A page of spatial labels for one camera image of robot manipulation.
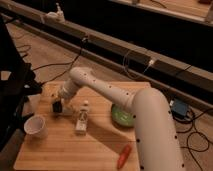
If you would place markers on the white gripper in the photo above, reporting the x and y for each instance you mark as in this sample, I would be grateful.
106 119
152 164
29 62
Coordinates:
67 91

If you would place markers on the black eraser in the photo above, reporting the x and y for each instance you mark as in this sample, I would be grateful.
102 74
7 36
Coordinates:
57 106

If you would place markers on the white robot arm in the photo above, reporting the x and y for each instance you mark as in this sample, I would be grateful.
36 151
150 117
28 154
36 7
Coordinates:
157 143

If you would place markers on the white glue bottle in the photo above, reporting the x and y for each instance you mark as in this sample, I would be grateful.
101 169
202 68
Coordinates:
81 124

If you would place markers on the white paper cup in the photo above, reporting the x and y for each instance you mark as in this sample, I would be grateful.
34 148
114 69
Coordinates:
35 127

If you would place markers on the black tripod equipment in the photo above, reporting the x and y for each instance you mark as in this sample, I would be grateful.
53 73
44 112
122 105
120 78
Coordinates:
17 81

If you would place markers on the green bowl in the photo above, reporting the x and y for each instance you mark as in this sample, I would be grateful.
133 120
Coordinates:
121 117

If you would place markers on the orange carrot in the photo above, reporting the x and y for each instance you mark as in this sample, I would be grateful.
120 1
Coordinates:
124 156

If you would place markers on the blue power box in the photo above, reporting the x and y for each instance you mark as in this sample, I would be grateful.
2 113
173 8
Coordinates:
179 108

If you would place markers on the long metal rail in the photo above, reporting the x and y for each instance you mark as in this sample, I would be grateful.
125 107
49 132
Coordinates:
165 64

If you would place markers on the white object on rail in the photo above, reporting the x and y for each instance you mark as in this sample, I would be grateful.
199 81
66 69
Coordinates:
58 15

